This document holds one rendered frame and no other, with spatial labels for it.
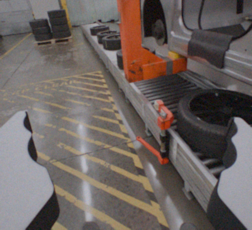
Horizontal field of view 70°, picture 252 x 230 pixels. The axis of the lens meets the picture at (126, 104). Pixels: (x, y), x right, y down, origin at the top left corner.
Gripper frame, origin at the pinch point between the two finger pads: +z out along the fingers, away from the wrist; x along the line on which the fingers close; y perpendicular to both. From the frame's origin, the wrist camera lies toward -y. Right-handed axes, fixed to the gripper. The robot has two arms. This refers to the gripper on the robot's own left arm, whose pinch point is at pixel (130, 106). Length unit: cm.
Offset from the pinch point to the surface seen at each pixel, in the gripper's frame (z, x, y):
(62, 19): 713, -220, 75
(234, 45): 111, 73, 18
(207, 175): 56, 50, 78
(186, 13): 186, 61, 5
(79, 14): 1185, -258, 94
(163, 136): 95, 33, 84
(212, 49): 125, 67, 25
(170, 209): 60, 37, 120
